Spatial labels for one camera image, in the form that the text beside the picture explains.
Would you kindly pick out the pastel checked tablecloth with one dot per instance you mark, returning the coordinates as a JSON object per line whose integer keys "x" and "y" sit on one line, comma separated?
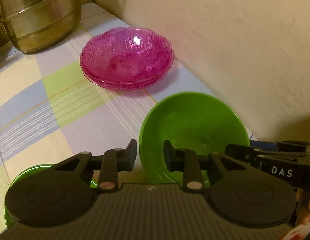
{"x": 32, "y": 110}

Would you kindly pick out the red and white cloth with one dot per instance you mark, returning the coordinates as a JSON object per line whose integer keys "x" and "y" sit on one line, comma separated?
{"x": 301, "y": 233}

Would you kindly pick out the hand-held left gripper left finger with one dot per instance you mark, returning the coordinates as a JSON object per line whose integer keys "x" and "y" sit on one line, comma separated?
{"x": 131, "y": 156}

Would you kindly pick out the stainless steel steamer pot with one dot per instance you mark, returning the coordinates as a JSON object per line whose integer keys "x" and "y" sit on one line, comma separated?
{"x": 32, "y": 17}

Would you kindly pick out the person's right hand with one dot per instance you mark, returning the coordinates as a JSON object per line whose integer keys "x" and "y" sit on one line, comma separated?
{"x": 306, "y": 207}

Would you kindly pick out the green plate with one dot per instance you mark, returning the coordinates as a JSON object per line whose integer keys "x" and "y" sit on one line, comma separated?
{"x": 27, "y": 172}

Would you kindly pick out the large green bowl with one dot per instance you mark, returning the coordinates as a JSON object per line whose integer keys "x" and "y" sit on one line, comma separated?
{"x": 195, "y": 115}

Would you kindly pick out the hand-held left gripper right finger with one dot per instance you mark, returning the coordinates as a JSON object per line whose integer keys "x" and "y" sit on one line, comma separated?
{"x": 170, "y": 156}

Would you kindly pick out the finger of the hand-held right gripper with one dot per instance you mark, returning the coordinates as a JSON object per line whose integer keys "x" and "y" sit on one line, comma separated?
{"x": 241, "y": 152}

